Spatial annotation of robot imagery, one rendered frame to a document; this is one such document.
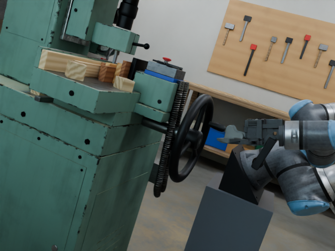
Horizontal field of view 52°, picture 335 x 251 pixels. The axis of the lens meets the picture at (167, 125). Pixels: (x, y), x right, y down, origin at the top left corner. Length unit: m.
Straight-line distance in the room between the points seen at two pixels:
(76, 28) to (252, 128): 0.65
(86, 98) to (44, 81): 0.13
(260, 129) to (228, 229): 0.62
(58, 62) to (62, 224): 0.46
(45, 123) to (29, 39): 0.33
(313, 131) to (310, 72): 3.24
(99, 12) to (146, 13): 3.55
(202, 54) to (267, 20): 0.85
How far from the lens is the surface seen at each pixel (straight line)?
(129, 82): 0.99
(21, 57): 1.29
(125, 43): 1.15
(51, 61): 0.97
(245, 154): 1.61
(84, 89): 0.88
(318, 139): 1.11
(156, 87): 1.04
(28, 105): 1.11
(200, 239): 1.64
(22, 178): 1.15
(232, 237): 1.61
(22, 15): 1.30
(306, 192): 1.50
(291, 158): 1.56
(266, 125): 1.13
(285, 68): 4.32
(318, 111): 1.29
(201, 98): 1.01
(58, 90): 0.92
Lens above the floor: 1.01
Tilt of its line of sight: 10 degrees down
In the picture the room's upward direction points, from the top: 17 degrees clockwise
